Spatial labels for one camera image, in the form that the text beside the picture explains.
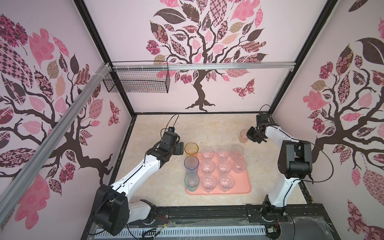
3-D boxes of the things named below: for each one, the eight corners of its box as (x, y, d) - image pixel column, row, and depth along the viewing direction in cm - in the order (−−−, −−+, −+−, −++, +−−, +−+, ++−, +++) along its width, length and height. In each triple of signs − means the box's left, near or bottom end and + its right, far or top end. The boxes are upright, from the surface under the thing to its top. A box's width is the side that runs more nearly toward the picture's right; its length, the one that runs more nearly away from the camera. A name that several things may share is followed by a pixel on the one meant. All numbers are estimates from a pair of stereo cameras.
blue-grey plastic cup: (185, 177, 87) (183, 168, 77) (185, 164, 92) (184, 155, 83) (198, 177, 87) (198, 168, 77) (198, 164, 92) (198, 155, 83)
